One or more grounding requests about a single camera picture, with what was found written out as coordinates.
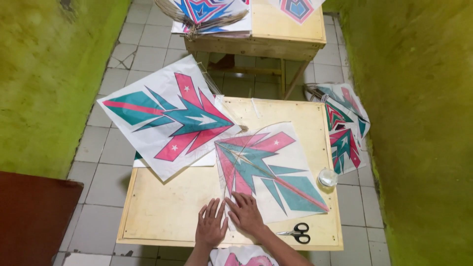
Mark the person's right hand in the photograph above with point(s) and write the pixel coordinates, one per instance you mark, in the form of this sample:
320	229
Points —
247	218

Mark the clear plastic glue jar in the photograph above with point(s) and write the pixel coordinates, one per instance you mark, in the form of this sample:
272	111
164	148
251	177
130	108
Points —
327	177

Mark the pile of kites on floor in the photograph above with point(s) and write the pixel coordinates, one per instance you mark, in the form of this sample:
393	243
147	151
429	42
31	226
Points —
343	125

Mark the stack of printed kite papers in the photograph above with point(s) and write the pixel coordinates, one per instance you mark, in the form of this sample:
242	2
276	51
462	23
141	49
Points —
170	118

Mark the paper kite with bamboo frame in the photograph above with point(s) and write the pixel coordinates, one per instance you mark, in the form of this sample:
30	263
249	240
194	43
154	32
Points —
273	173

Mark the light wooden work table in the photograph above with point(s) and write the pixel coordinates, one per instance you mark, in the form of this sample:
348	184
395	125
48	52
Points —
166	207

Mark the white paper strip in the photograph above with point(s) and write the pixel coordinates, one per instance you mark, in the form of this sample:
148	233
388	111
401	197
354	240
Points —
255	108

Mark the small wooden table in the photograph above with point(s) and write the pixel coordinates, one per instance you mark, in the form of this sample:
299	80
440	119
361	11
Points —
281	40

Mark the bundle of thin bamboo sticks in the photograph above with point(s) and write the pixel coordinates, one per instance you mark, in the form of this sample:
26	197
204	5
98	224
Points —
221	99

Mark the person's left hand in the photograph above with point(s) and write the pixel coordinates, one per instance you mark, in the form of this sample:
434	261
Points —
210	229

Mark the dark brown wooden board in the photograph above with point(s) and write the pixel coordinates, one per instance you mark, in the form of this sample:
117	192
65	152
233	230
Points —
33	218

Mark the stack of finished kites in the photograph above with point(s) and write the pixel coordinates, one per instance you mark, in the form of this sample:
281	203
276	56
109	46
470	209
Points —
210	14

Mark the white shirt with pink print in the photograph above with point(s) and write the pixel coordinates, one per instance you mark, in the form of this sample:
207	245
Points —
242	257

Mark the printed kite paper sheet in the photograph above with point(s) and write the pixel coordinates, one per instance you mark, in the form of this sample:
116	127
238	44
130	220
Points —
297	9

